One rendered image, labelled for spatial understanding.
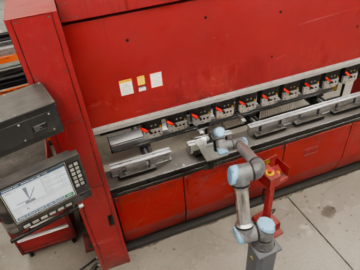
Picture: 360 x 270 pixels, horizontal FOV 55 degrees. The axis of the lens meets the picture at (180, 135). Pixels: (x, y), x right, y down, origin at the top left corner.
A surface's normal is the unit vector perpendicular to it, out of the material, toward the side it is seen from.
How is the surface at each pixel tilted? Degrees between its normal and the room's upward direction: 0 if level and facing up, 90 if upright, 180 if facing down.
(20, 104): 0
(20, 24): 90
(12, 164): 0
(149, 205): 90
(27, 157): 0
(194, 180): 90
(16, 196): 90
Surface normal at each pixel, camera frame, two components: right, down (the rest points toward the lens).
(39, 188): 0.56, 0.51
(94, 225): 0.35, 0.58
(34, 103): -0.06, -0.77
